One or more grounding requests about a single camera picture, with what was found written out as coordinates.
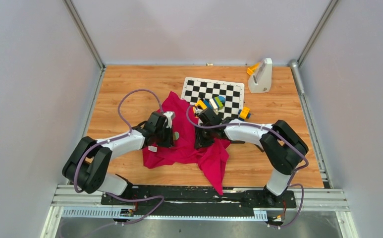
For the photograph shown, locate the grey metal pipe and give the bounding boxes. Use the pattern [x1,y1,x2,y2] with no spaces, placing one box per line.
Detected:
[289,59,305,97]

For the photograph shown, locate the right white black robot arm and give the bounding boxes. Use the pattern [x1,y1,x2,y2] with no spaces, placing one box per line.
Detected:
[193,107,309,207]

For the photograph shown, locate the black white chessboard mat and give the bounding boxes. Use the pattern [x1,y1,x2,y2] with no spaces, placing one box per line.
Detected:
[180,77,245,118]

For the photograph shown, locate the yellow blue toy bricks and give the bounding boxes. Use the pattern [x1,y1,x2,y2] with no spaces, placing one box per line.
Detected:
[238,107,251,121]

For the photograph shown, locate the green round brooch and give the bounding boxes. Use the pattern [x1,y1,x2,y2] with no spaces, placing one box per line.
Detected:
[173,131,179,140]

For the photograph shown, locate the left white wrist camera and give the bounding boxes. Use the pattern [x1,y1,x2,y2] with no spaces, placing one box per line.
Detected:
[163,111,175,128]

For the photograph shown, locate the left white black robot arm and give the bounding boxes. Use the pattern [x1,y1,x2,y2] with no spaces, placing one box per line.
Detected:
[62,111,175,205]

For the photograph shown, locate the yellow triangle block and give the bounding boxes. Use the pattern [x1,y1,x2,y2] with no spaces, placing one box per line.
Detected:
[195,100,208,110]

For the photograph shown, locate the black frame box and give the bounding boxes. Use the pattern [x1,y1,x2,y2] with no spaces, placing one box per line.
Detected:
[230,140,265,153]

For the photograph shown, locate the yellow toy behind metronome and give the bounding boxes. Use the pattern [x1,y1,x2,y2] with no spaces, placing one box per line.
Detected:
[246,62,260,76]

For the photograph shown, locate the white metronome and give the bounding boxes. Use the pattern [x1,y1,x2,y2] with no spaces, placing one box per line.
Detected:
[248,58,273,94]

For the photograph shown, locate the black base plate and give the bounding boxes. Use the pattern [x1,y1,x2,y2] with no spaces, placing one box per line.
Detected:
[101,185,297,219]

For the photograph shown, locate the magenta red garment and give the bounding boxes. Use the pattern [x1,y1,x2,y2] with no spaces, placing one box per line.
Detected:
[142,92,230,195]

